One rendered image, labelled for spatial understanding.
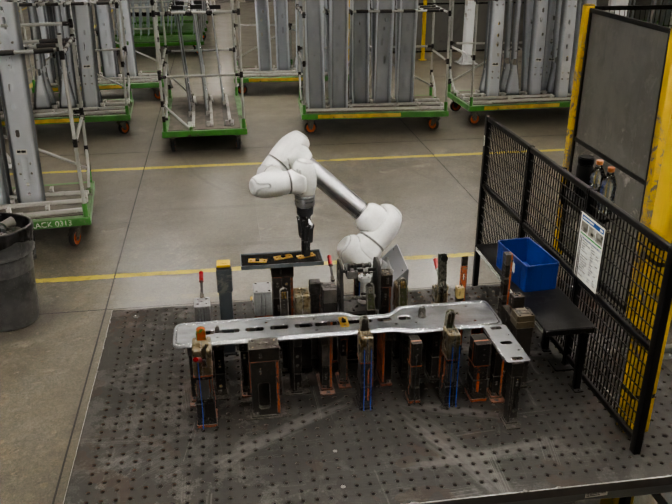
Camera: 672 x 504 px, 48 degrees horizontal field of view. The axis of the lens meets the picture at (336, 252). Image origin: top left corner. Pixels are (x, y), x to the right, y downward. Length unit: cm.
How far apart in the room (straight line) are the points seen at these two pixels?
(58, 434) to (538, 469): 261
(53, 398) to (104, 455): 172
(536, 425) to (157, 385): 161
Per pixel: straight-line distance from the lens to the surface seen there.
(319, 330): 314
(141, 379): 349
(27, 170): 698
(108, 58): 1237
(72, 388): 483
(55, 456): 432
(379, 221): 381
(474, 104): 1041
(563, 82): 1096
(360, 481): 285
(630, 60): 528
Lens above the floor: 257
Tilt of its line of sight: 24 degrees down
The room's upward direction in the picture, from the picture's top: straight up
